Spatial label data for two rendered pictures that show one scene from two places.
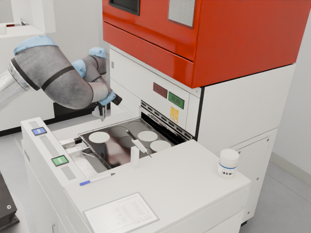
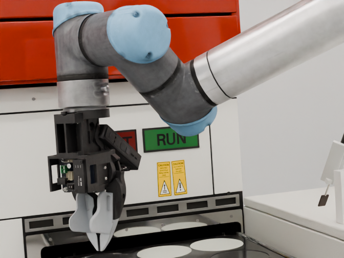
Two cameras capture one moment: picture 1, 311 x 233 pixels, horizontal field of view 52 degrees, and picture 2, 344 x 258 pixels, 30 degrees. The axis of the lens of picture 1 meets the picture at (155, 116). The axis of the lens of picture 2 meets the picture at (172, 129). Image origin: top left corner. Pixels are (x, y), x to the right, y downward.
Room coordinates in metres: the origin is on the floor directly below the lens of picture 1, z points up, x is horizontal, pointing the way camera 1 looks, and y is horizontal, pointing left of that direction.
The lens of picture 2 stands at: (0.93, 1.12, 1.19)
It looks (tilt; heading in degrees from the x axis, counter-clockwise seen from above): 3 degrees down; 290
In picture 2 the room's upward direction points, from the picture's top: 4 degrees counter-clockwise
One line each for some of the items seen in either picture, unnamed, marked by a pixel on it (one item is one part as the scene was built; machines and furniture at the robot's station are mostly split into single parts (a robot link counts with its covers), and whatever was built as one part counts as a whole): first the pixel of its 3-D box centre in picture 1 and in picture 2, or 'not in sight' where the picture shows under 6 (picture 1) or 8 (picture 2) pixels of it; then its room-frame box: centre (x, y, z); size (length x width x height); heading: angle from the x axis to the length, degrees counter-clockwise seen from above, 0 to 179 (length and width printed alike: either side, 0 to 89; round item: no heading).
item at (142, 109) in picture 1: (162, 129); (140, 244); (1.43, -0.04, 0.89); 0.44 x 0.02 x 0.10; 37
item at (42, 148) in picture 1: (50, 159); not in sight; (1.13, 0.45, 0.89); 0.55 x 0.09 x 0.14; 37
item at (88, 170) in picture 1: (79, 166); not in sight; (1.12, 0.32, 0.87); 0.36 x 0.08 x 0.03; 37
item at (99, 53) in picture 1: (97, 60); (81, 42); (1.37, 0.27, 1.27); 0.09 x 0.08 x 0.11; 154
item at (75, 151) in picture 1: (72, 152); not in sight; (1.18, 0.37, 0.89); 0.08 x 0.03 x 0.03; 127
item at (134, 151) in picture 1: (138, 150); (339, 179); (1.03, 0.06, 1.03); 0.06 x 0.04 x 0.13; 127
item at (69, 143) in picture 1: (65, 144); not in sight; (1.24, 0.41, 0.89); 0.08 x 0.03 x 0.03; 127
